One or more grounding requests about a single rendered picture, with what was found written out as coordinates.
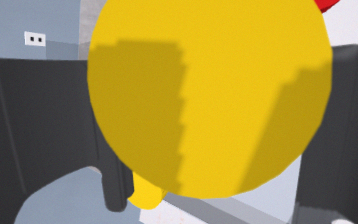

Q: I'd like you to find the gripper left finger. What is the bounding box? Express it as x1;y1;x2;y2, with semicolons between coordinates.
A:
0;58;135;224

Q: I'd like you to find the grey tray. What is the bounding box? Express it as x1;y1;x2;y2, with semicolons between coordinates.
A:
162;155;301;224

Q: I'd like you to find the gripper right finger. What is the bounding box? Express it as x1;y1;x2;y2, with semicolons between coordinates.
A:
291;44;358;224

